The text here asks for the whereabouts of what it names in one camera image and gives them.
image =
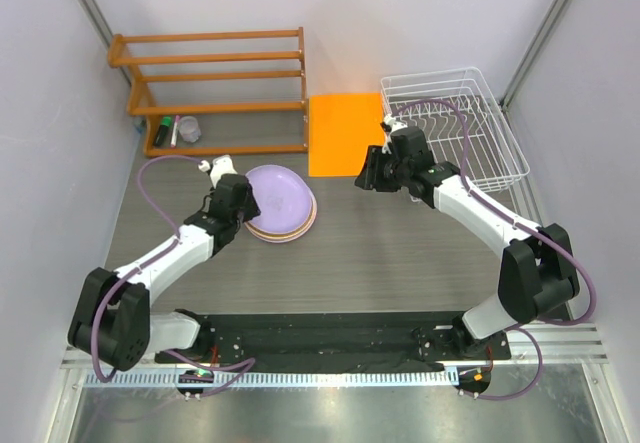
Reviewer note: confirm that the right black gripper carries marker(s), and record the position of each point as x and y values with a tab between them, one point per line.
374	159

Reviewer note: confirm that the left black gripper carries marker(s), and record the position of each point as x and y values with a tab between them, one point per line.
252	209

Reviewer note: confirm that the yellow plate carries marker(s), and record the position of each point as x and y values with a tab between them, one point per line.
288	237

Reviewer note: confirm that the pink plate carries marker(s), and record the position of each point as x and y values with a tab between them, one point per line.
283	222

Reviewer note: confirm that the purple plate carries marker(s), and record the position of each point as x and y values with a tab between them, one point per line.
278	188

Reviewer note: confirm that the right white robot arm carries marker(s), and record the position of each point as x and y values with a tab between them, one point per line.
536	275

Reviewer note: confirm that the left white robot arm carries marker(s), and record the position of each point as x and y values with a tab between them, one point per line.
112	321

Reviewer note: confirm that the orange folder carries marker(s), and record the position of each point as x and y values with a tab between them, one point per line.
342	127

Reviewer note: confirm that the pink white marker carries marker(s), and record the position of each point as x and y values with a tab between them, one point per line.
175	132

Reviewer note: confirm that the clear plastic cup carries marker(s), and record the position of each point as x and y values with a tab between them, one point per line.
189	129

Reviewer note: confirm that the green highlighter marker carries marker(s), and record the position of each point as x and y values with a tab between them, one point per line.
162	131

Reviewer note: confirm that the left controller board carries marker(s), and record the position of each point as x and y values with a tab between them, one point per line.
192	384

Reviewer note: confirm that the controller board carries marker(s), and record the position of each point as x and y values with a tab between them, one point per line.
473	381
192	384

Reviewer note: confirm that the right controller board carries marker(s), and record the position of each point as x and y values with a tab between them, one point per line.
473	381

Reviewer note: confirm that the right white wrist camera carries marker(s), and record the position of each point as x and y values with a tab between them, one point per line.
390	125

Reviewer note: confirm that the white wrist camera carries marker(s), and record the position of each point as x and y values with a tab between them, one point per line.
217	168
390	125

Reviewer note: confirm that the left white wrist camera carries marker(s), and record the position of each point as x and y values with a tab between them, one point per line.
217	168

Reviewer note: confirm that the white wire dish rack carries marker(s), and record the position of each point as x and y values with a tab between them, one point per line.
462	122

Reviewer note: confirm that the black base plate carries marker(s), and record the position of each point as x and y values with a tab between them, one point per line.
342	343

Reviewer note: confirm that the perforated cable duct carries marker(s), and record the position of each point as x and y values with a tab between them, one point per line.
167	378

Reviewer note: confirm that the aluminium frame rail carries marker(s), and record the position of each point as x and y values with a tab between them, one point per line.
558	345

